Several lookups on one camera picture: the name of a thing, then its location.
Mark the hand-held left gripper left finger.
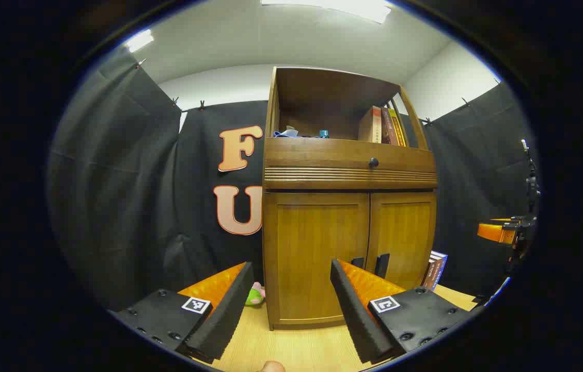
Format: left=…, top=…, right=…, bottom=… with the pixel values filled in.
left=108, top=261, right=256, bottom=365

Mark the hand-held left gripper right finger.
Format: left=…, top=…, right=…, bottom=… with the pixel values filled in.
left=330, top=258, right=478, bottom=365

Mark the wooden cabinet door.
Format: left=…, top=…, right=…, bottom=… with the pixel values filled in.
left=271, top=192, right=370, bottom=323
left=366, top=192, right=435, bottom=290

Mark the wooden double-door shoe cabinet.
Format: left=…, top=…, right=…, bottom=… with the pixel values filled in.
left=262, top=66, right=439, bottom=331

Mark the pink and green plush toy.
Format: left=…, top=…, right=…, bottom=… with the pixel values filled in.
left=245, top=282, right=266, bottom=306

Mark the blue book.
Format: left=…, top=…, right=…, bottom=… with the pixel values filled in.
left=435, top=252, right=448, bottom=291

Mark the yellow book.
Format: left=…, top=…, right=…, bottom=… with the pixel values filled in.
left=388, top=108, right=406, bottom=147

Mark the maroon book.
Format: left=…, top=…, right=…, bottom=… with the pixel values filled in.
left=380, top=107, right=399, bottom=145

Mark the black backdrop cloth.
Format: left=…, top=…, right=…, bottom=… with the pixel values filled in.
left=46, top=46, right=542, bottom=311

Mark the tan book with red spine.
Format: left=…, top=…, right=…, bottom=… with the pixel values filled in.
left=357, top=106, right=382, bottom=143

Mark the wooden drawer front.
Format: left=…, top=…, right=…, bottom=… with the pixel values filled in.
left=264, top=137, right=436, bottom=171

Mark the small ceiling light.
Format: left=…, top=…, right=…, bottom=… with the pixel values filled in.
left=126, top=29, right=155, bottom=52

